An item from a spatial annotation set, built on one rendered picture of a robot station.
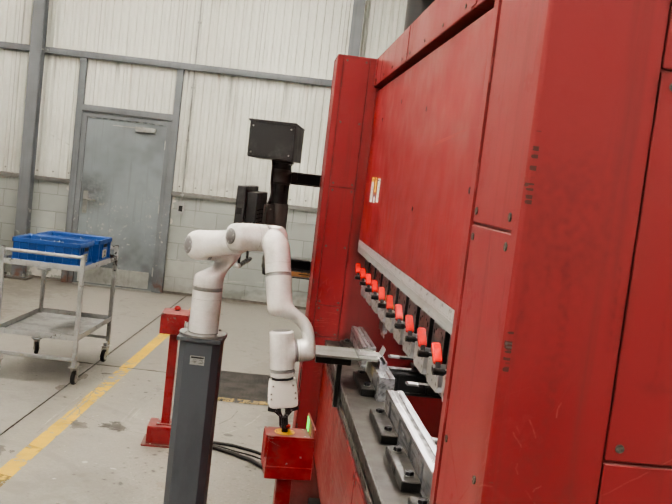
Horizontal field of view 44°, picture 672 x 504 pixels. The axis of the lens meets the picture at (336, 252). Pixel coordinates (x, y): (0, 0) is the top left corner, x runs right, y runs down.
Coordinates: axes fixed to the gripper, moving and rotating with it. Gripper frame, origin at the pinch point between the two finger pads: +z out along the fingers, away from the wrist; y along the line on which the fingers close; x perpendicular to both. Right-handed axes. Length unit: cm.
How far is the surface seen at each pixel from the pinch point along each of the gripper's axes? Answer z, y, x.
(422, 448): -6, -33, 57
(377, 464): 2, -23, 45
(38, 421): 59, 127, -248
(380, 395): -1.3, -39.1, -23.5
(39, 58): -248, 212, -793
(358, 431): 0.7, -23.3, 14.7
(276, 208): -70, -17, -188
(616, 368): -57, -20, 192
